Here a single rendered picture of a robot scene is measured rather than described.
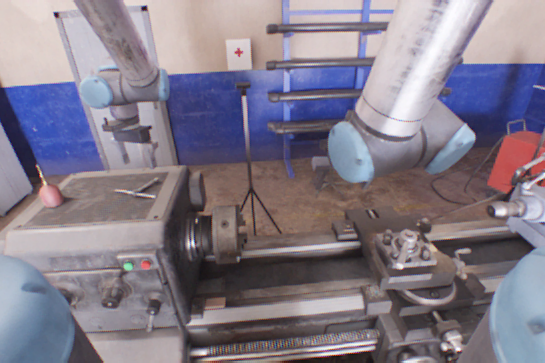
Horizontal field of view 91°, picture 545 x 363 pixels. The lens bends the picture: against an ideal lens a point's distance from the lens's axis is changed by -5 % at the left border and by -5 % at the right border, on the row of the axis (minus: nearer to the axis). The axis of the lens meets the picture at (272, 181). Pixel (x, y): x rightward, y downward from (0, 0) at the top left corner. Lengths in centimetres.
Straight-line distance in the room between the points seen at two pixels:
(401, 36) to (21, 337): 40
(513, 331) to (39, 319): 33
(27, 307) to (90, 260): 85
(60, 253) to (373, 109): 103
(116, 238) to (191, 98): 327
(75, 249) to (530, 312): 108
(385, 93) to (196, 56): 375
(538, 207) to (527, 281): 153
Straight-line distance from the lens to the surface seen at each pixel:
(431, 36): 33
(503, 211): 168
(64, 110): 481
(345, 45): 419
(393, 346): 135
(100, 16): 69
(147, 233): 101
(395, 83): 35
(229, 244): 115
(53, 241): 116
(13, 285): 29
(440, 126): 50
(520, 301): 26
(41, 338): 27
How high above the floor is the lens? 190
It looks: 30 degrees down
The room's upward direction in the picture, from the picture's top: 2 degrees counter-clockwise
